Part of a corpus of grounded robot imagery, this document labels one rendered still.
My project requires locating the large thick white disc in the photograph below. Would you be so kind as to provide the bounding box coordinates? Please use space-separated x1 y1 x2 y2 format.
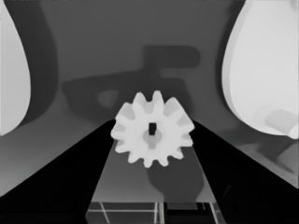
0 1 32 136

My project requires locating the small white toothed gear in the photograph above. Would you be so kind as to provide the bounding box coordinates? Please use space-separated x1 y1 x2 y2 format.
110 90 195 169

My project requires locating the white round carrier with pins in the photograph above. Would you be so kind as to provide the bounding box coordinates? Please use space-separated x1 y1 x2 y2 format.
221 0 299 140

